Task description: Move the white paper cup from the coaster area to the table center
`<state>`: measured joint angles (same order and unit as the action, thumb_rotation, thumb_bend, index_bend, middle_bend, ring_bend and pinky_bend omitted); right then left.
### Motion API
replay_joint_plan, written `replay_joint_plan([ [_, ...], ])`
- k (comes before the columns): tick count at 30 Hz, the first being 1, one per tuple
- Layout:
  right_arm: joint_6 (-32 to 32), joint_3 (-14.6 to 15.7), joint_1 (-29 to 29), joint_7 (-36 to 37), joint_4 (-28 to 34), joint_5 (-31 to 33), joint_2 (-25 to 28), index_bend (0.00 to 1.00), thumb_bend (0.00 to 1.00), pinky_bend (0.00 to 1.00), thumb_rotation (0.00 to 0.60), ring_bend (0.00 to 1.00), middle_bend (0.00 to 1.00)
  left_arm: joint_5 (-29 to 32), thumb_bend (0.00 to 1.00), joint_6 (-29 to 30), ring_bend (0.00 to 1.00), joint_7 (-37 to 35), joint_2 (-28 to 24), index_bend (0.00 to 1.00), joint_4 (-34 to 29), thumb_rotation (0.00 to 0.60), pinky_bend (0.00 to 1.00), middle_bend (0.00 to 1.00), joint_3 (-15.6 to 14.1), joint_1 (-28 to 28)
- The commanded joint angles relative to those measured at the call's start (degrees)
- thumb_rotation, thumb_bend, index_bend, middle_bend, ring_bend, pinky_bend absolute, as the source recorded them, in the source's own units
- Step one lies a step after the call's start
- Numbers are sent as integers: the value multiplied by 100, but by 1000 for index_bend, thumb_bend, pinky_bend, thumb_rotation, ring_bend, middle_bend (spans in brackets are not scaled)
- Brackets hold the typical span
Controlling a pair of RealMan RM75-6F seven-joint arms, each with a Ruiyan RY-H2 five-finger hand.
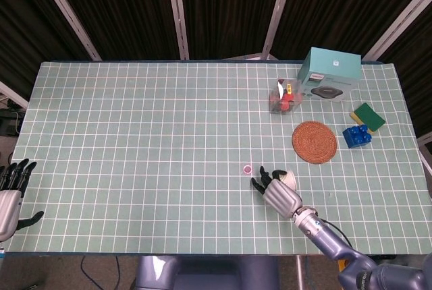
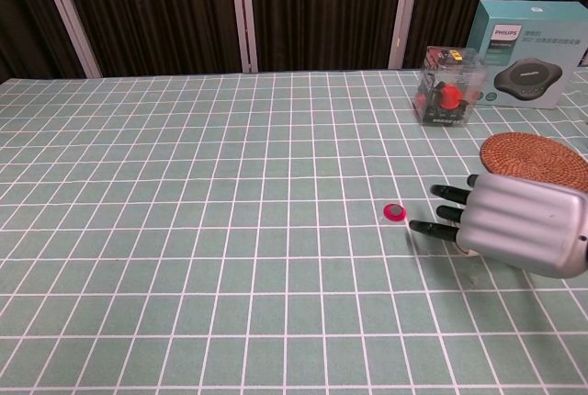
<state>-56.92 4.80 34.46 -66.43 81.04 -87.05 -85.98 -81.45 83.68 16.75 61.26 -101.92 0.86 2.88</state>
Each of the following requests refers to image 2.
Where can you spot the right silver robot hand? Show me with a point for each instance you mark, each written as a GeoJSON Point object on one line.
{"type": "Point", "coordinates": [519, 225]}

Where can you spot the white paper cup green print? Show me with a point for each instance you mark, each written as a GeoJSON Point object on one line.
{"type": "Point", "coordinates": [469, 253]}

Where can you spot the round woven coaster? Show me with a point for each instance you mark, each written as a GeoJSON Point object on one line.
{"type": "Point", "coordinates": [533, 156]}

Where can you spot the small red round disc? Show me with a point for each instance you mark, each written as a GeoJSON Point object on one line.
{"type": "Point", "coordinates": [394, 212]}

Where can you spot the clear plastic box of toys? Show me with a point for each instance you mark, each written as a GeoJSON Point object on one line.
{"type": "Point", "coordinates": [448, 92]}

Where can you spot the teal Philips speaker box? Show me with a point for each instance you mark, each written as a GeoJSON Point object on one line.
{"type": "Point", "coordinates": [528, 46]}

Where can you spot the green white checked tablecloth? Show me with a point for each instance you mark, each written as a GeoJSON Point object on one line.
{"type": "Point", "coordinates": [229, 229]}

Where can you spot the dark pleated curtain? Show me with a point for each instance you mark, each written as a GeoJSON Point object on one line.
{"type": "Point", "coordinates": [151, 9]}

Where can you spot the white screen frame post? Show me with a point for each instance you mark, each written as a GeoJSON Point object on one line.
{"type": "Point", "coordinates": [243, 14]}
{"type": "Point", "coordinates": [404, 9]}
{"type": "Point", "coordinates": [69, 14]}

